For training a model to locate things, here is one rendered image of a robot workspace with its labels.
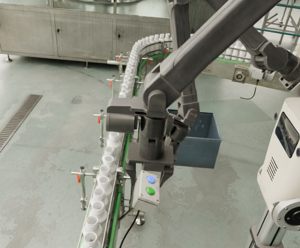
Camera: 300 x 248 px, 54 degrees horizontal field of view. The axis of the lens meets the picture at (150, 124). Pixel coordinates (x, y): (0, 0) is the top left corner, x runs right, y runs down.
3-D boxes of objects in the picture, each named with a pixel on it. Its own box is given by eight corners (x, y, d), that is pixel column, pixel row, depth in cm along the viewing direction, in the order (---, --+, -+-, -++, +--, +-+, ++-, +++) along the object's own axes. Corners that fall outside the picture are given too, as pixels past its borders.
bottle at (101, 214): (87, 234, 103) (85, 201, 94) (103, 228, 105) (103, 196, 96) (93, 248, 98) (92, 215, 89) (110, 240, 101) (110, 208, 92)
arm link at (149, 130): (169, 116, 57) (169, 102, 62) (135, 113, 57) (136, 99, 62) (165, 144, 61) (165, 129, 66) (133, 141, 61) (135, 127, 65)
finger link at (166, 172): (169, 197, 68) (174, 166, 63) (138, 194, 68) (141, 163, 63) (168, 176, 74) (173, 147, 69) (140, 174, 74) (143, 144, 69)
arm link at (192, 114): (199, 111, 94) (191, 106, 102) (167, 98, 91) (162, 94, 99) (184, 144, 96) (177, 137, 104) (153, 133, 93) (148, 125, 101)
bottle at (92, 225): (83, 246, 99) (81, 213, 90) (101, 243, 100) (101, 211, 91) (84, 263, 94) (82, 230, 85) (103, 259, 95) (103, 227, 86)
